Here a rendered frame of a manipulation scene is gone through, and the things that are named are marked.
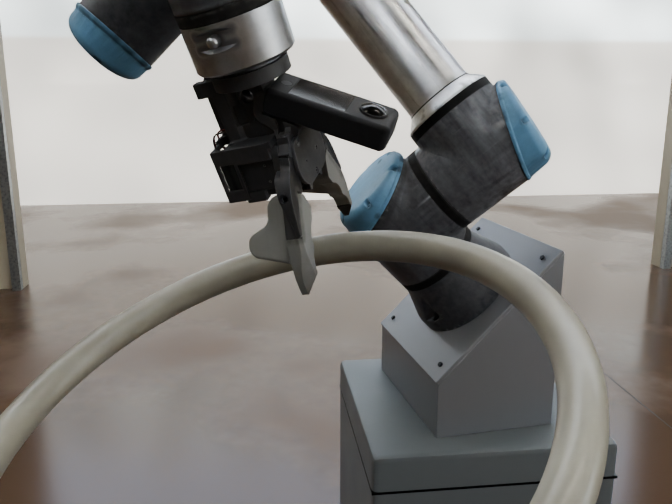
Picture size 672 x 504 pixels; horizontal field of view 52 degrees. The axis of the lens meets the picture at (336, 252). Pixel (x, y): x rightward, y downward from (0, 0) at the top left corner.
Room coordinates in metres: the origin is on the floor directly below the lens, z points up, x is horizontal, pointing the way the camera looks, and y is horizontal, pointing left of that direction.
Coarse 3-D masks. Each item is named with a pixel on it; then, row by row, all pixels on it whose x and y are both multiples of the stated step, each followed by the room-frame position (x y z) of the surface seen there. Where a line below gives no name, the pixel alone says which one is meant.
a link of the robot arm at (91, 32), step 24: (96, 0) 0.71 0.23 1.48; (120, 0) 0.70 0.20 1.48; (144, 0) 0.69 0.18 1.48; (72, 24) 0.72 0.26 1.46; (96, 24) 0.70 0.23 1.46; (120, 24) 0.70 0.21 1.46; (144, 24) 0.70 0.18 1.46; (168, 24) 0.71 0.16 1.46; (96, 48) 0.71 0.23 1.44; (120, 48) 0.71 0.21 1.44; (144, 48) 0.72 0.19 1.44; (120, 72) 0.72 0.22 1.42; (144, 72) 0.75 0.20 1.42
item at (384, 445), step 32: (352, 384) 1.22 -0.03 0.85; (384, 384) 1.22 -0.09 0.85; (352, 416) 1.16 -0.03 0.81; (384, 416) 1.09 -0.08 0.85; (416, 416) 1.09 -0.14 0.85; (352, 448) 1.16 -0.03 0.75; (384, 448) 0.98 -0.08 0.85; (416, 448) 0.98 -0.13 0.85; (448, 448) 0.98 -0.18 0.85; (480, 448) 0.98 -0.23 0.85; (512, 448) 0.99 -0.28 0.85; (544, 448) 0.99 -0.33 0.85; (608, 448) 1.00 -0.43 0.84; (352, 480) 1.16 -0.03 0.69; (384, 480) 0.95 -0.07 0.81; (416, 480) 0.96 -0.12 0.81; (448, 480) 0.97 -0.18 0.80; (480, 480) 0.97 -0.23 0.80; (512, 480) 0.98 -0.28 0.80; (608, 480) 1.00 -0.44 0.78
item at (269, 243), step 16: (272, 208) 0.62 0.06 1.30; (304, 208) 0.61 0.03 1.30; (272, 224) 0.62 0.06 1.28; (304, 224) 0.61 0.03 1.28; (256, 240) 0.62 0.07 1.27; (272, 240) 0.61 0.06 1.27; (288, 240) 0.60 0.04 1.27; (304, 240) 0.60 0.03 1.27; (256, 256) 0.62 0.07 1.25; (272, 256) 0.61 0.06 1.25; (288, 256) 0.60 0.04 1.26; (304, 256) 0.60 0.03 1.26; (304, 272) 0.60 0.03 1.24; (304, 288) 0.60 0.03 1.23
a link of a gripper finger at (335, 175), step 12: (324, 168) 0.68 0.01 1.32; (336, 168) 0.70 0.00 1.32; (324, 180) 0.69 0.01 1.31; (336, 180) 0.70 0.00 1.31; (312, 192) 0.73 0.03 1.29; (324, 192) 0.73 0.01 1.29; (336, 192) 0.71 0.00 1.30; (348, 192) 0.72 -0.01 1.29; (336, 204) 0.73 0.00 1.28; (348, 204) 0.72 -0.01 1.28
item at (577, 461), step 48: (336, 240) 0.66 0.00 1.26; (384, 240) 0.64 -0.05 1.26; (432, 240) 0.61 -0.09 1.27; (192, 288) 0.67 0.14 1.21; (528, 288) 0.50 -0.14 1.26; (96, 336) 0.62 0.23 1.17; (576, 336) 0.43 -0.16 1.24; (48, 384) 0.57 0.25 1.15; (576, 384) 0.39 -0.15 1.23; (0, 432) 0.51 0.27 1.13; (576, 432) 0.36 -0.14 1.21; (576, 480) 0.33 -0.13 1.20
